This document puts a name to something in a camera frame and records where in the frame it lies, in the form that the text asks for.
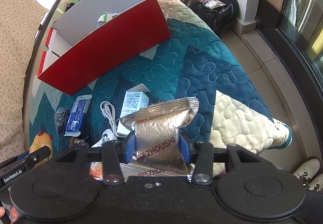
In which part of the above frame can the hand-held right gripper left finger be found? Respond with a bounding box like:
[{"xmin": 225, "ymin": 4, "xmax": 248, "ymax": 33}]
[{"xmin": 54, "ymin": 133, "xmax": 135, "ymax": 186}]

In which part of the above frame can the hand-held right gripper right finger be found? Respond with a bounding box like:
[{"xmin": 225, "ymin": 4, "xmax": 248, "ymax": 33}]
[{"xmin": 178, "ymin": 134, "xmax": 261, "ymax": 186}]

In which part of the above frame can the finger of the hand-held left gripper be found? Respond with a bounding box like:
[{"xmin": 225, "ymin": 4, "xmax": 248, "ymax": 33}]
[
  {"xmin": 0, "ymin": 152, "xmax": 30, "ymax": 169},
  {"xmin": 28, "ymin": 145, "xmax": 51, "ymax": 164}
]

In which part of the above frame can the white usb cable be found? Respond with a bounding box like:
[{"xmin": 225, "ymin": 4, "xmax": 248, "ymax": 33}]
[{"xmin": 100, "ymin": 101, "xmax": 119, "ymax": 136}]

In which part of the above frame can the silver foil snack packet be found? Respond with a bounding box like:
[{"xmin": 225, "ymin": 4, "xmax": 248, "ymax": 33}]
[
  {"xmin": 120, "ymin": 162, "xmax": 195, "ymax": 177},
  {"xmin": 119, "ymin": 97, "xmax": 200, "ymax": 171}
]

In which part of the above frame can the bag of black beads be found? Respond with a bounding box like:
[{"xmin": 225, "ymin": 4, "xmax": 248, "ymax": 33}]
[{"xmin": 55, "ymin": 107, "xmax": 70, "ymax": 136}]

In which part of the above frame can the red cardboard box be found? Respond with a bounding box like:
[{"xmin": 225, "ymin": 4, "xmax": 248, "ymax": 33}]
[{"xmin": 37, "ymin": 0, "xmax": 172, "ymax": 96}]

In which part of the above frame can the person's left hand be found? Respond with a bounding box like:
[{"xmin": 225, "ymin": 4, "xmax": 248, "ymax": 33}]
[{"xmin": 0, "ymin": 207, "xmax": 20, "ymax": 222}]

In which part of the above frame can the hot dog toy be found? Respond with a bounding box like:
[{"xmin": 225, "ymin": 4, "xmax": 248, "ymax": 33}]
[{"xmin": 29, "ymin": 130, "xmax": 54, "ymax": 160}]

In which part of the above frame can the white packet with figure print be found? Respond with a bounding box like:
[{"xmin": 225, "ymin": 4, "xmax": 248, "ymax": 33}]
[{"xmin": 90, "ymin": 128, "xmax": 119, "ymax": 149}]

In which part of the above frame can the dark small packet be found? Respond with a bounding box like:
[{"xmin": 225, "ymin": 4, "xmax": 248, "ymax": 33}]
[{"xmin": 68, "ymin": 136, "xmax": 88, "ymax": 147}]

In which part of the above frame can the pink white snack packet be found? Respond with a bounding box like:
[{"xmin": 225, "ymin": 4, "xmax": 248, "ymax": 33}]
[{"xmin": 89, "ymin": 162, "xmax": 104, "ymax": 179}]

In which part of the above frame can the white medicine box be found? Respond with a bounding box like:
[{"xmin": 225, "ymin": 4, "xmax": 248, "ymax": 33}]
[{"xmin": 116, "ymin": 83, "xmax": 151, "ymax": 137}]

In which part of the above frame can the blue snack packet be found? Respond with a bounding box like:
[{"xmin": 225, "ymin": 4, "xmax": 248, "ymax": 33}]
[{"xmin": 63, "ymin": 95, "xmax": 92, "ymax": 137}]

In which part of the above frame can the teal quilted blanket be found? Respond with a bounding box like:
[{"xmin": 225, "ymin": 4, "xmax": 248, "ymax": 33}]
[{"xmin": 29, "ymin": 0, "xmax": 293, "ymax": 181}]

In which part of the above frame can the beige patterned curtain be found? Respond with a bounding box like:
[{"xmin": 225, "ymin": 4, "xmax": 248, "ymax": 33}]
[{"xmin": 0, "ymin": 0, "xmax": 48, "ymax": 164}]

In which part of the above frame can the white lace shoe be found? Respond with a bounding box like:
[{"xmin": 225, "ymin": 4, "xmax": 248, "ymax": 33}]
[
  {"xmin": 303, "ymin": 174, "xmax": 323, "ymax": 192},
  {"xmin": 293, "ymin": 158, "xmax": 321, "ymax": 182}
]

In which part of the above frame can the wet wipes pack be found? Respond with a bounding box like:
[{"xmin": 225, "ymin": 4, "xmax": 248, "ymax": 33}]
[{"xmin": 97, "ymin": 12, "xmax": 122, "ymax": 30}]

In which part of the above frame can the black sneaker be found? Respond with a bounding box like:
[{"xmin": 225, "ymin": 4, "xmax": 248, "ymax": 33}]
[
  {"xmin": 189, "ymin": 0, "xmax": 226, "ymax": 16},
  {"xmin": 202, "ymin": 0, "xmax": 239, "ymax": 36}
]

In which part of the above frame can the clear plastic bag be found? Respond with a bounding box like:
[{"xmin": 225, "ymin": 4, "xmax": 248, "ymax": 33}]
[{"xmin": 204, "ymin": 0, "xmax": 222, "ymax": 10}]

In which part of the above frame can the dark framed glass door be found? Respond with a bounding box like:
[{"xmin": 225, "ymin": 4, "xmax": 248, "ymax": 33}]
[{"xmin": 250, "ymin": 0, "xmax": 323, "ymax": 124}]

